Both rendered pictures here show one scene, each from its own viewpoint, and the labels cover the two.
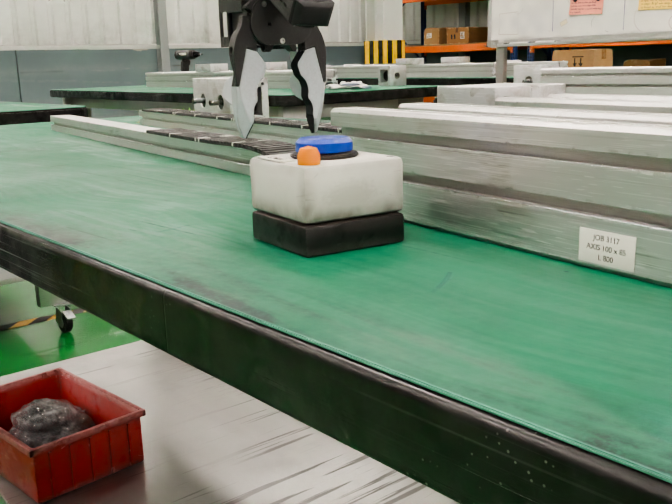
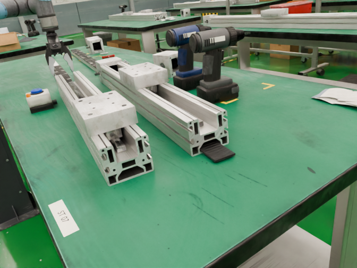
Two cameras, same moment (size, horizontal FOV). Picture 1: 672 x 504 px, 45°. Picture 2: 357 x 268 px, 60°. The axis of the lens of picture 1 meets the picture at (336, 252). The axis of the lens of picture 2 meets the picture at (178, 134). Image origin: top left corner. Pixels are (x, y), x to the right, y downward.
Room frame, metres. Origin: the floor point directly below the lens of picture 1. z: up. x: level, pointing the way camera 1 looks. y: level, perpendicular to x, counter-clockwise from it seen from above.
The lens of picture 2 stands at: (-0.46, -0.65, 1.12)
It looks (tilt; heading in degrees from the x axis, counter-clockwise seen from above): 25 degrees down; 9
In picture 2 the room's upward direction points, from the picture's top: 8 degrees counter-clockwise
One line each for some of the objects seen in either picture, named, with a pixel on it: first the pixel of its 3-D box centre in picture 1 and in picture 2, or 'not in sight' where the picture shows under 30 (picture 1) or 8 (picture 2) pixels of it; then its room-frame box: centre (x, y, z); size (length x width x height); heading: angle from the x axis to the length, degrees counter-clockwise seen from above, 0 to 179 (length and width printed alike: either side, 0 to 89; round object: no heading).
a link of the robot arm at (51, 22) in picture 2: not in sight; (48, 22); (0.91, 0.07, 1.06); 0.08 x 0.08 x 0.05
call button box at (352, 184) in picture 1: (335, 195); (41, 99); (0.57, 0.00, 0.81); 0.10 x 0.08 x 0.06; 122
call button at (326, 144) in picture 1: (324, 150); (36, 91); (0.57, 0.01, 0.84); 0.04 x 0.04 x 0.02
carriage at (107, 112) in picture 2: not in sight; (104, 116); (0.19, -0.38, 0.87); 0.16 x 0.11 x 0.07; 32
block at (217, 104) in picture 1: (233, 101); (93, 45); (1.74, 0.21, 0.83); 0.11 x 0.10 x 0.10; 123
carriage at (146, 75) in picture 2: not in sight; (143, 78); (0.50, -0.41, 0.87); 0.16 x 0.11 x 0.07; 32
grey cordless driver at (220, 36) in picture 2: not in sight; (223, 64); (0.52, -0.67, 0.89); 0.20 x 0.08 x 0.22; 117
